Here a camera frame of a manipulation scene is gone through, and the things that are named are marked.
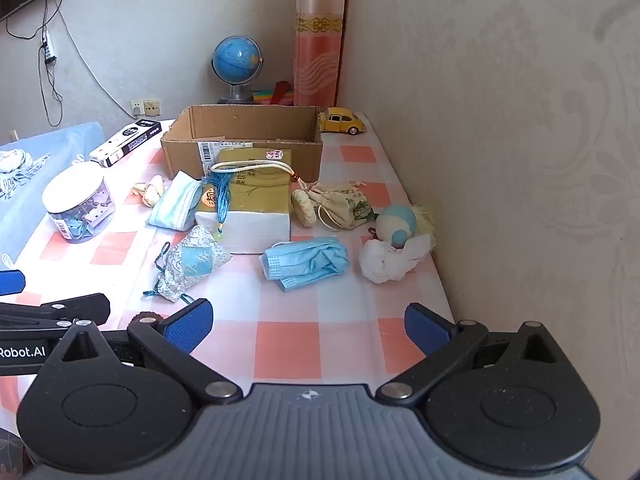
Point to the colourful pop toy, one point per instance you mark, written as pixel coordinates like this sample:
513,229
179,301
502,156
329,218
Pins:
274,94

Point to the pink patterned curtain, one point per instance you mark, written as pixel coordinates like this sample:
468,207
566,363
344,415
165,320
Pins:
320,35

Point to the patterned triangular sachet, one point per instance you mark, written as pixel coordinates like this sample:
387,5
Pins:
192,262

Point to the white cloth bundle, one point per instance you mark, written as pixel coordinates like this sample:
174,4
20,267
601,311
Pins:
387,262

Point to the blue tassel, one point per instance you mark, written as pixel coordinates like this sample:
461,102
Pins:
221,200

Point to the clear jar with white lid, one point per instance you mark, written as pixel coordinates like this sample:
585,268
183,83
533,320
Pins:
77,205

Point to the cardboard box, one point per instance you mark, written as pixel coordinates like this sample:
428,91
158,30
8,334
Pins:
240,132

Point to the white wall socket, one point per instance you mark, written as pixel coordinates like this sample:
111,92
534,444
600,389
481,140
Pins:
135,107

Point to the gold tissue pack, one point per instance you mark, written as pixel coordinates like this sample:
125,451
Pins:
255,210

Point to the yellow cleaning cloth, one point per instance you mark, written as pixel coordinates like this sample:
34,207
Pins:
150,191

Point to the blue globe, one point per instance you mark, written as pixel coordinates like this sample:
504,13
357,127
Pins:
237,57

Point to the blue and white plush toy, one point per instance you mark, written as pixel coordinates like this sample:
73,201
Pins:
397,222

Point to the white power strip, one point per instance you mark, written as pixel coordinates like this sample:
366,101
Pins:
48,47

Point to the pink checked tablecloth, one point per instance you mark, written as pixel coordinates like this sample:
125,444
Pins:
287,335

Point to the yellow toy car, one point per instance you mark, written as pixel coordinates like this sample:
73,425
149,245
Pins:
342,121

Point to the blue face mask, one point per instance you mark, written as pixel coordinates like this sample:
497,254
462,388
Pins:
305,262
172,202

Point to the white knitted cloth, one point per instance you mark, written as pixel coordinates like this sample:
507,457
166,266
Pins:
15,165

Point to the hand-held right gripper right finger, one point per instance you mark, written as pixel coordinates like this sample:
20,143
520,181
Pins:
429,329

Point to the beige wall socket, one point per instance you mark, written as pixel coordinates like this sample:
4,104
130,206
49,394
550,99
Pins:
152,107

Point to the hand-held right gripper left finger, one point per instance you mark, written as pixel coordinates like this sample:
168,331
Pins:
192,326

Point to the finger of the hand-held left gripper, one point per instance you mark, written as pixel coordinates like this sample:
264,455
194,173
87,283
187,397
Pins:
10,282
60,310

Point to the black and white carton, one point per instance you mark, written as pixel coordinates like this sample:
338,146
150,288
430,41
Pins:
127,141

